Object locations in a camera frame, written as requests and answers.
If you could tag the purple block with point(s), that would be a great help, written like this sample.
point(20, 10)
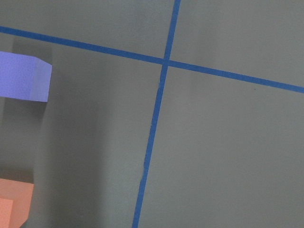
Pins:
point(24, 77)

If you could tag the orange block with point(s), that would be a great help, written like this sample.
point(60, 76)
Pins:
point(15, 201)

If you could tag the blue tape line lengthwise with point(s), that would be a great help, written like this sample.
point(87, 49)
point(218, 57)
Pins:
point(155, 116)

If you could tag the blue tape line crosswise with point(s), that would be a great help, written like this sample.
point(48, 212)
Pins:
point(150, 59)

